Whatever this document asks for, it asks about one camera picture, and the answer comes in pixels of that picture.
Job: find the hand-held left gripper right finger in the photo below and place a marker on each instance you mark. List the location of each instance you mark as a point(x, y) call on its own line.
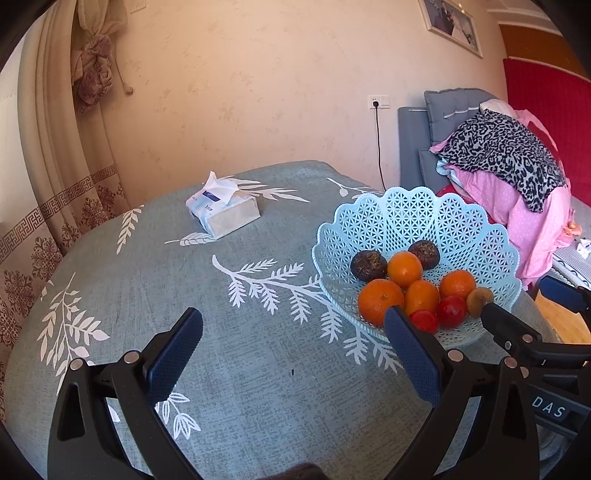
point(413, 355)

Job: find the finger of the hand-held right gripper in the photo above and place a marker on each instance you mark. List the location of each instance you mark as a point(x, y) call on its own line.
point(508, 327)
point(563, 291)

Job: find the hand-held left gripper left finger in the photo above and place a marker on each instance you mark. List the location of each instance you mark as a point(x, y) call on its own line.
point(178, 350)

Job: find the small red tomato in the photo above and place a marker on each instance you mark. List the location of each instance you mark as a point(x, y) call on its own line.
point(425, 321)
point(451, 310)

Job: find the brown kiwi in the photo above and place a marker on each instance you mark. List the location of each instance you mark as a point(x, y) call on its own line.
point(478, 301)

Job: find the small orange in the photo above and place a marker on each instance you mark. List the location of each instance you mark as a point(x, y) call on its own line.
point(422, 297)
point(405, 269)
point(457, 284)

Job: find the large orange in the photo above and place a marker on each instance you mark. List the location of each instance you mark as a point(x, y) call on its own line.
point(379, 302)

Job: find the dark brown round fruit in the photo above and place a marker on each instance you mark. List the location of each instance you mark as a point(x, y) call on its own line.
point(424, 254)
point(368, 266)

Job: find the light blue plastic basket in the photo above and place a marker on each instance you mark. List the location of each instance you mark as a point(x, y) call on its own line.
point(415, 217)

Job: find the teal leaf print tablecloth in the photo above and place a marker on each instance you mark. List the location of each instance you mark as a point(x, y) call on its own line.
point(258, 346)

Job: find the pile of clothes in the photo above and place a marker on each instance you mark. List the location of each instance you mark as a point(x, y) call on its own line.
point(521, 221)

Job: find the white tissue pack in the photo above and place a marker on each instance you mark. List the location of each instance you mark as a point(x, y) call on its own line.
point(226, 217)

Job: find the leopard print cloth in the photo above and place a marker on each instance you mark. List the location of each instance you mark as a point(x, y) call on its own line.
point(503, 147)

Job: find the grey cushion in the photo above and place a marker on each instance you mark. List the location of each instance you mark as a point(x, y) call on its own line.
point(411, 147)
point(428, 168)
point(455, 104)

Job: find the white pillow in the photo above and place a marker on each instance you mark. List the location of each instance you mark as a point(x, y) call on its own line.
point(498, 107)

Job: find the beige patterned curtain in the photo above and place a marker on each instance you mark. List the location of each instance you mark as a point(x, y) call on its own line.
point(51, 138)

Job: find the brown wooden panel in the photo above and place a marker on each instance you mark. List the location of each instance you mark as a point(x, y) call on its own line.
point(535, 41)

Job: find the curtain tieback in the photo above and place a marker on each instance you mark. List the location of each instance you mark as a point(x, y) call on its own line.
point(94, 74)

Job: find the white wall socket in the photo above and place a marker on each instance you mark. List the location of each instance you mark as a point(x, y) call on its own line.
point(378, 101)

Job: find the framed wall picture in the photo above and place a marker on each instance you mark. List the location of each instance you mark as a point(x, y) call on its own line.
point(452, 21)

